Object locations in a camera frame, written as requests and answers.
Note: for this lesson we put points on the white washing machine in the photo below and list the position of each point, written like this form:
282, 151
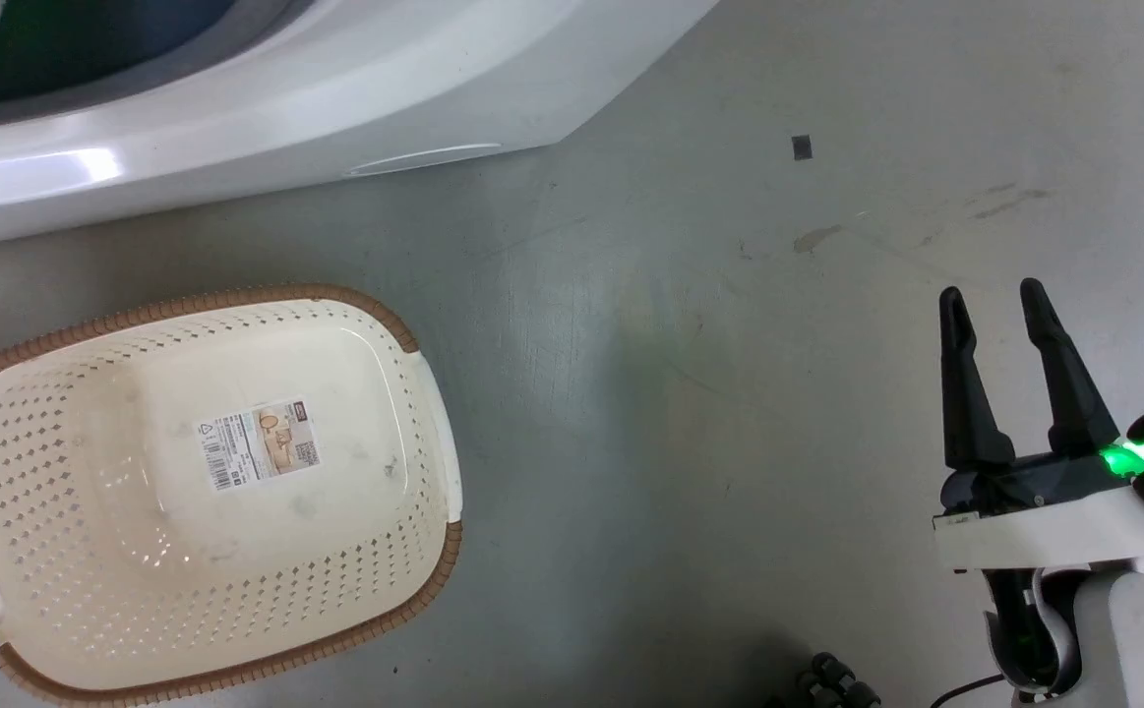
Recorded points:
355, 88

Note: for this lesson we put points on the grey washing machine door seal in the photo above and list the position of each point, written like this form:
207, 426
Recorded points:
188, 61

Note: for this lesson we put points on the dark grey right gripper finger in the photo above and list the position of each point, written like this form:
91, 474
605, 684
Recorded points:
965, 393
1068, 383

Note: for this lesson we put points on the paper product label sticker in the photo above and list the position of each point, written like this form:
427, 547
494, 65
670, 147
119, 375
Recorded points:
259, 444

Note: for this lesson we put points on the small black tape square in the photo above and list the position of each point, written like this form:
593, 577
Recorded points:
802, 147

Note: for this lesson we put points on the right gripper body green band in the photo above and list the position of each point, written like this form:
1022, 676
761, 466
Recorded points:
1044, 521

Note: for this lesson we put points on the cream perforated laundry basket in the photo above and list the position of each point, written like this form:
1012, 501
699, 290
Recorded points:
90, 551

